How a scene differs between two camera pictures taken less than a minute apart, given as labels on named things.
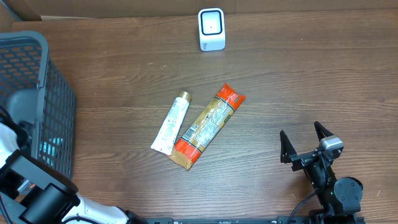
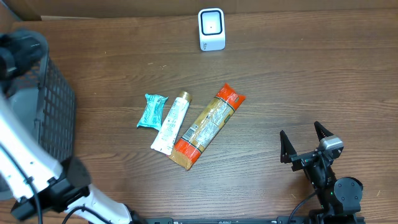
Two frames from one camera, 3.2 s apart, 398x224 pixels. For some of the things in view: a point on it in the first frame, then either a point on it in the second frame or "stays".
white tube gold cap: (166, 139) stays
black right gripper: (288, 154) stays
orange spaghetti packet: (206, 126) stays
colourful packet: (49, 149) → (152, 116)
